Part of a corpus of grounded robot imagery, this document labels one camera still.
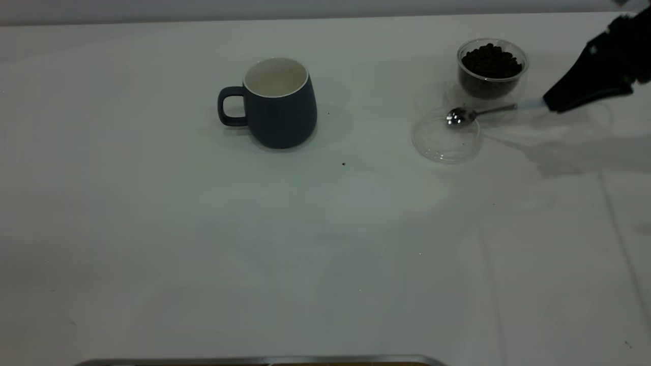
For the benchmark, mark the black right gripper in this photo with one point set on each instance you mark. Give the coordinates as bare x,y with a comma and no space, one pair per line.
635,46

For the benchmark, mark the dark grey ceramic mug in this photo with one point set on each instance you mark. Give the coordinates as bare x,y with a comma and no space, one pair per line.
279,119

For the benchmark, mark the roasted coffee beans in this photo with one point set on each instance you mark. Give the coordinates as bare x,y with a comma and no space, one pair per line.
491,63

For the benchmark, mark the clear glass saucer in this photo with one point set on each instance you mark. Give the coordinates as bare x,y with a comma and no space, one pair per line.
445,145

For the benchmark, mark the silver metal bar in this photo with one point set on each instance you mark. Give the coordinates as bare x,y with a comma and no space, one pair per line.
254,361

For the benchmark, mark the clear double-wall glass cup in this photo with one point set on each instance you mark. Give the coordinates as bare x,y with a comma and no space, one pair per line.
488,89

